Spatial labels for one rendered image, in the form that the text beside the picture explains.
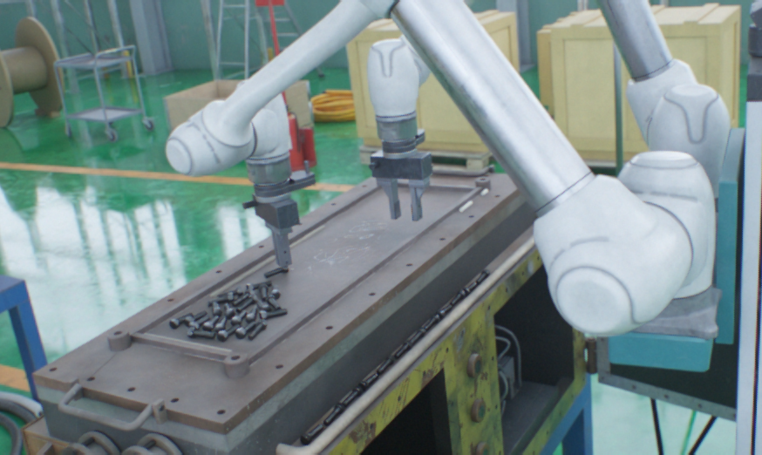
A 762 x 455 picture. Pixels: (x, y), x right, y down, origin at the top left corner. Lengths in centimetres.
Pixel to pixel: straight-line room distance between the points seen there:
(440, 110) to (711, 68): 214
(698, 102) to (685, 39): 451
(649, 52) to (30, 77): 1046
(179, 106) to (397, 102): 710
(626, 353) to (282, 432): 59
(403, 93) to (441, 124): 533
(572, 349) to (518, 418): 31
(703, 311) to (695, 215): 18
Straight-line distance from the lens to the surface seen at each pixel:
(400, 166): 196
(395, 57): 190
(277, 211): 182
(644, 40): 204
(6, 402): 472
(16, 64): 1195
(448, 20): 131
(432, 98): 722
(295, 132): 772
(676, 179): 141
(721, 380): 260
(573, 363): 267
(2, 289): 441
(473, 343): 199
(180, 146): 166
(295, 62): 162
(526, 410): 248
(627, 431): 378
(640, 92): 206
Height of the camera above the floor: 208
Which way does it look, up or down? 20 degrees down
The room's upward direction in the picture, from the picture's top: 6 degrees counter-clockwise
